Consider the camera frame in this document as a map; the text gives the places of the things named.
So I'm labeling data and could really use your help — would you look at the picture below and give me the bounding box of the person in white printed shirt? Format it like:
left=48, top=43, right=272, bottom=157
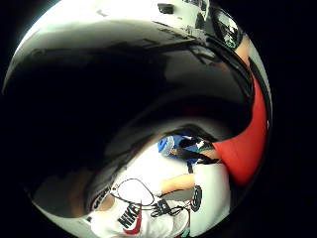
left=33, top=142, right=232, bottom=238

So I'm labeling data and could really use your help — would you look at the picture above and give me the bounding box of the black round badge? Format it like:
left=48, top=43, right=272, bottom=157
left=190, top=184, right=203, bottom=213

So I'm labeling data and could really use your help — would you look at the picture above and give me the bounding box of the small black clip device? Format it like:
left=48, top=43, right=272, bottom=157
left=150, top=198, right=173, bottom=218

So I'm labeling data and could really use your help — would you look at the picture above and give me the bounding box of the red flat object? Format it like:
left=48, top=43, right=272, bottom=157
left=211, top=74, right=268, bottom=186

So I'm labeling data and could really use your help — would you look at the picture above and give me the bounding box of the black box device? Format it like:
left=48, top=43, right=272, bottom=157
left=157, top=2, right=175, bottom=15

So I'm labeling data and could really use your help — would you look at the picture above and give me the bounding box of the thin black cable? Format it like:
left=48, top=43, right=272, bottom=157
left=110, top=178, right=192, bottom=216

